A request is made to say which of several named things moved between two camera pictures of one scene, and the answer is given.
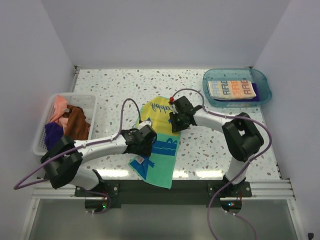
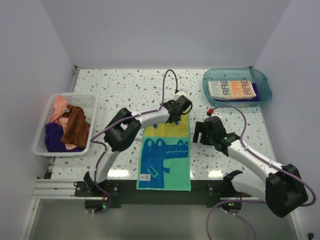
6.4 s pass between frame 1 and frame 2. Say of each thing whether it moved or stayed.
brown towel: stayed
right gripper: moved
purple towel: stayed
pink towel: stayed
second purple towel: stayed
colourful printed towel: stayed
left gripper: moved
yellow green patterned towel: moved
